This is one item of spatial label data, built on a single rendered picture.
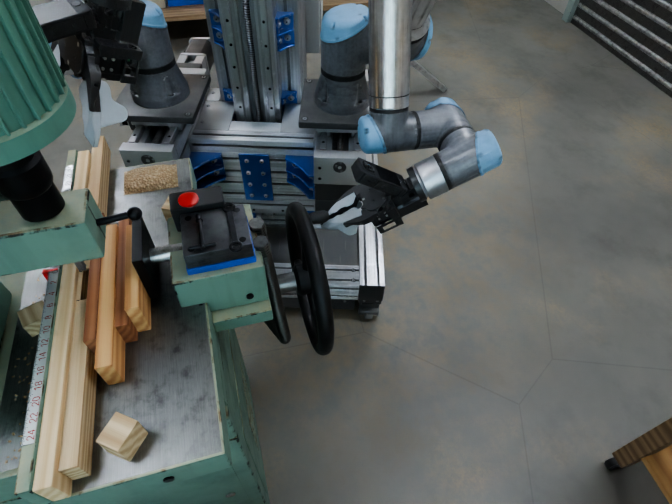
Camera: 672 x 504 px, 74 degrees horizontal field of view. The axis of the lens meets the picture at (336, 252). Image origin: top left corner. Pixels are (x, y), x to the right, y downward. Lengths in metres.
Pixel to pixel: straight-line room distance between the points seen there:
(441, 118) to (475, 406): 1.06
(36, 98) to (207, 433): 0.42
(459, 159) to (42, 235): 0.66
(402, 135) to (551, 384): 1.19
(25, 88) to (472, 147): 0.66
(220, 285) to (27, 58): 0.36
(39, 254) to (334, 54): 0.79
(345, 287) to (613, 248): 1.30
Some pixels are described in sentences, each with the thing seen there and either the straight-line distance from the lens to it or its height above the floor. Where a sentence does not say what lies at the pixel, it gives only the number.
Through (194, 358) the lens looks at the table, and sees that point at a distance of 0.67.
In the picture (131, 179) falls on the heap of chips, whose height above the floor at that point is 0.91.
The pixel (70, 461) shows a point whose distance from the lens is 0.63.
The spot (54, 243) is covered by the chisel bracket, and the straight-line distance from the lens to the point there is 0.67.
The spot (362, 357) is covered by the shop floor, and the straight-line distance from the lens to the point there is 1.67.
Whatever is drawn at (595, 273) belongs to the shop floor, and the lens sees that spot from 2.21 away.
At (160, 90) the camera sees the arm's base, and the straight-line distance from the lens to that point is 1.30.
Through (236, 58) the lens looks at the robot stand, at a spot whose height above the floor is 0.90.
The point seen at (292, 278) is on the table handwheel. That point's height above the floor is 0.83.
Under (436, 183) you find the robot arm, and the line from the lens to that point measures 0.85.
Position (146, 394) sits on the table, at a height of 0.90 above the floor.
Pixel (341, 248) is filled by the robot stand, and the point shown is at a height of 0.21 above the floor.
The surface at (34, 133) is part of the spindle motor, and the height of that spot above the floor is 1.22.
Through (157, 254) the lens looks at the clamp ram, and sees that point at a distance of 0.72.
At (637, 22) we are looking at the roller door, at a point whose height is 0.25.
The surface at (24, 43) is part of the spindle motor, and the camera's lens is 0.53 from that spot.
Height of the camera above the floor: 1.48
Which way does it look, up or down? 50 degrees down
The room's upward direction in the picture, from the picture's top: 2 degrees clockwise
